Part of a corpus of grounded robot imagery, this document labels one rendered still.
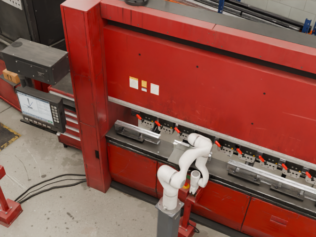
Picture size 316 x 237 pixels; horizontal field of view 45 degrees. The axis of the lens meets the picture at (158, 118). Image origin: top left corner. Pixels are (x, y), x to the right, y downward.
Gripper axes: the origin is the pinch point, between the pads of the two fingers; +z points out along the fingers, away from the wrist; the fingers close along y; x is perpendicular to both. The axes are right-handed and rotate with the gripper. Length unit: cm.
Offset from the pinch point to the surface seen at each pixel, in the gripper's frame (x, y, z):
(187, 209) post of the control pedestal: -3.9, 3.4, 28.7
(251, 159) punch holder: 36, -37, -36
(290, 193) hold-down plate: 77, -39, -13
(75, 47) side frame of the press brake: -122, -2, -120
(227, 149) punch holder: 14, -34, -39
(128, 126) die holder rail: -91, -22, -21
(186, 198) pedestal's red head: -3.8, 6.2, 3.2
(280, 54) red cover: 36, -46, -146
